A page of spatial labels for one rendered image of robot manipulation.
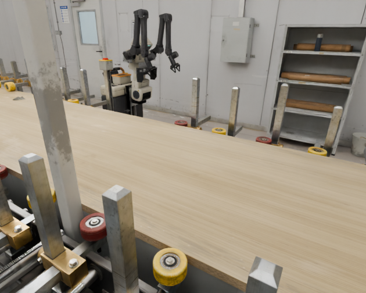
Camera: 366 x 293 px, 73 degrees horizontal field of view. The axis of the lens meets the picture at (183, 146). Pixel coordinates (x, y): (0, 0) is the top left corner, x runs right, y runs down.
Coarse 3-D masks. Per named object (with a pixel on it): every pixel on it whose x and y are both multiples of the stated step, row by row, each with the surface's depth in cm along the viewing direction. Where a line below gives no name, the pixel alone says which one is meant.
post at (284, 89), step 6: (282, 84) 122; (288, 84) 122; (282, 90) 122; (288, 90) 124; (282, 96) 123; (282, 102) 124; (282, 108) 125; (276, 114) 128; (282, 114) 126; (276, 120) 129; (282, 120) 130; (276, 126) 130; (276, 132) 131; (276, 138) 132; (276, 144) 133
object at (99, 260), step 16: (16, 208) 83; (32, 224) 78; (32, 240) 82; (64, 240) 71; (0, 256) 80; (96, 256) 66; (32, 272) 75; (16, 288) 70; (96, 288) 69; (112, 288) 64; (144, 288) 58
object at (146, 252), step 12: (12, 180) 113; (12, 192) 118; (24, 192) 110; (24, 204) 115; (60, 216) 100; (84, 216) 90; (60, 228) 104; (96, 252) 95; (108, 252) 90; (144, 252) 78; (156, 252) 75; (144, 264) 81; (144, 276) 83; (192, 276) 70; (204, 276) 67; (156, 288) 82; (180, 288) 75; (192, 288) 72; (204, 288) 69; (216, 288) 67; (228, 288) 64
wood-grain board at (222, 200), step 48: (0, 96) 205; (0, 144) 116; (96, 144) 118; (144, 144) 119; (192, 144) 120; (240, 144) 122; (96, 192) 82; (144, 192) 82; (192, 192) 83; (240, 192) 83; (288, 192) 84; (336, 192) 85; (144, 240) 66; (192, 240) 63; (240, 240) 64; (288, 240) 64; (336, 240) 64; (240, 288) 54; (288, 288) 52; (336, 288) 52
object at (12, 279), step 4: (36, 260) 76; (28, 264) 74; (32, 264) 75; (36, 264) 76; (24, 268) 73; (28, 268) 74; (32, 268) 75; (16, 272) 72; (20, 272) 72; (24, 272) 73; (12, 276) 71; (16, 276) 71; (20, 276) 72; (8, 280) 69; (12, 280) 70; (16, 280) 71; (0, 284) 68; (4, 284) 68; (8, 284) 69; (0, 288) 68; (4, 288) 69; (0, 292) 68; (104, 292) 67; (108, 292) 66
